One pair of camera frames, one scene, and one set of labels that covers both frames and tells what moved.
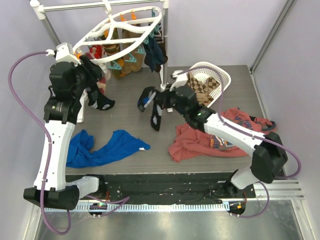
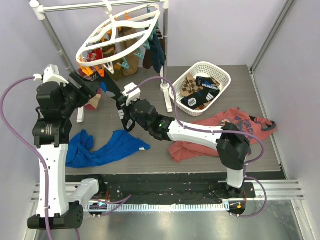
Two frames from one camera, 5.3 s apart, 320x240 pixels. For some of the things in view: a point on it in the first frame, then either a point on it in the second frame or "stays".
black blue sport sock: [149, 95] → [210, 91]
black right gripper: [164, 96] → [125, 110]
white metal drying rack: [38, 7] stays
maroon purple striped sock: [101, 83] → [96, 54]
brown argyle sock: [197, 86] stays
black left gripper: [93, 71] → [88, 89]
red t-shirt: [190, 139] stays
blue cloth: [79, 153] stays
